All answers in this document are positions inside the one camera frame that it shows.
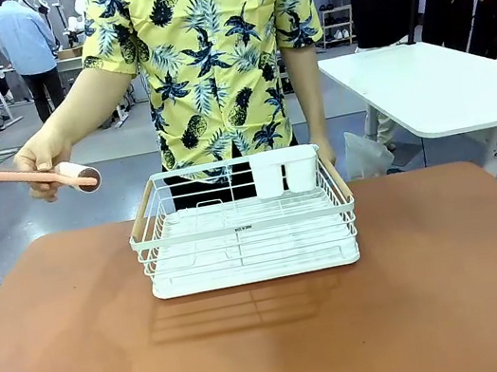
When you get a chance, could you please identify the person's right forearm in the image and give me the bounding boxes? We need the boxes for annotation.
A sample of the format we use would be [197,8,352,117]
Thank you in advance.
[39,58,157,166]

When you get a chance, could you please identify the person's left forearm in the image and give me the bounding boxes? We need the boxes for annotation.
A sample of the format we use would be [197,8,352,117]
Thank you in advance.
[280,40,336,149]

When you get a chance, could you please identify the person's right hand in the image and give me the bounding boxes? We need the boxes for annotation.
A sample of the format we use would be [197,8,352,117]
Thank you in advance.
[8,125,83,209]

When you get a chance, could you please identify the person's left hand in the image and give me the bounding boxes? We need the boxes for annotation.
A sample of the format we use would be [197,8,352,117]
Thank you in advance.
[312,135,340,170]

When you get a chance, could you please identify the person in blue shirt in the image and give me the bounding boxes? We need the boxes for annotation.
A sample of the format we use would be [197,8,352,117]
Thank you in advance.
[0,0,71,130]

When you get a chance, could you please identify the brown cardboard box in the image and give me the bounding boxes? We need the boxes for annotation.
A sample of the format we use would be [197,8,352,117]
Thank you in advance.
[56,45,86,63]

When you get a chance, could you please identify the person's black trousers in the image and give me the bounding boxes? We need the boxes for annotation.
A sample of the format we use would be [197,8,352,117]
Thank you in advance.
[159,129,322,214]

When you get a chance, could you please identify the yellow pineapple print shirt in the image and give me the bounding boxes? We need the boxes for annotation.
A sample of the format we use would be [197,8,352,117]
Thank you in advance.
[70,0,347,203]

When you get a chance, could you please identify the white plastic drip tray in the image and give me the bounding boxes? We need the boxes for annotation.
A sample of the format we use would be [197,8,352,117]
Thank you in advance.
[137,177,364,302]

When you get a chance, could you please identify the white plastic cutlery holder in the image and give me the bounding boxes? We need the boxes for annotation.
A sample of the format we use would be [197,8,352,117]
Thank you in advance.
[247,143,327,202]

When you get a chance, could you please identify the white shoe rack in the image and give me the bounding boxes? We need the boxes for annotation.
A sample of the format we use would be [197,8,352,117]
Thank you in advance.
[317,3,359,51]

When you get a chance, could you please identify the clear plastic bag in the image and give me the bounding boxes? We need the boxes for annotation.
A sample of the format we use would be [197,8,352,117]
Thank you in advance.
[340,123,399,183]

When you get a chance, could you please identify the large white table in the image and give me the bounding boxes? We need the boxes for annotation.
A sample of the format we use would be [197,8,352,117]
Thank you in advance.
[317,28,497,205]

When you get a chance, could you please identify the white wire dish rack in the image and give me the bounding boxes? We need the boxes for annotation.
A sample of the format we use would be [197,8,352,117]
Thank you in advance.
[119,139,363,285]

